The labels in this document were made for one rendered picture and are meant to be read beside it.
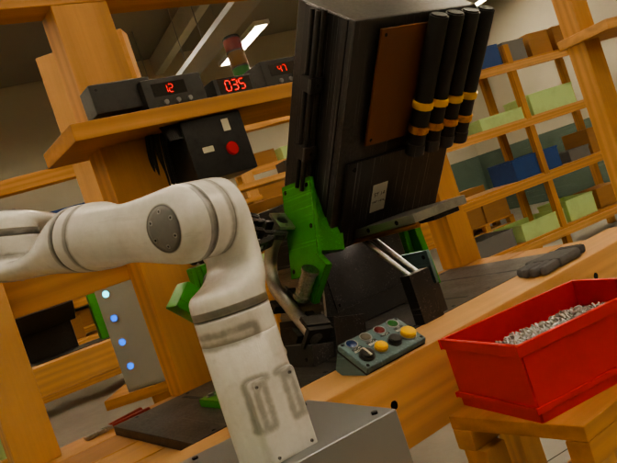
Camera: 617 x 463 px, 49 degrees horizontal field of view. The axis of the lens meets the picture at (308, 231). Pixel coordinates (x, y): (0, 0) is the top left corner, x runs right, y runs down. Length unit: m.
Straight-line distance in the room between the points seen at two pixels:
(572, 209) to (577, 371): 6.53
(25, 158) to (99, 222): 10.72
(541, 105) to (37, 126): 7.66
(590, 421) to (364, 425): 0.36
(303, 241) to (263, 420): 0.75
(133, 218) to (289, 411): 0.28
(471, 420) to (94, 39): 1.21
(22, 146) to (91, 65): 9.91
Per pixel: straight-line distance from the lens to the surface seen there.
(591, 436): 1.06
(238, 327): 0.77
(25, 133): 11.68
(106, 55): 1.77
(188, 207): 0.75
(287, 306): 1.48
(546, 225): 7.30
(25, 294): 1.67
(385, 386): 1.22
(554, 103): 7.70
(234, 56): 1.95
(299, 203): 1.49
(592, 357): 1.13
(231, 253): 0.81
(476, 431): 1.18
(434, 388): 1.30
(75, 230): 0.91
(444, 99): 1.49
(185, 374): 1.68
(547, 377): 1.08
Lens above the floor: 1.19
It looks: 1 degrees down
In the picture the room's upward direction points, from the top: 19 degrees counter-clockwise
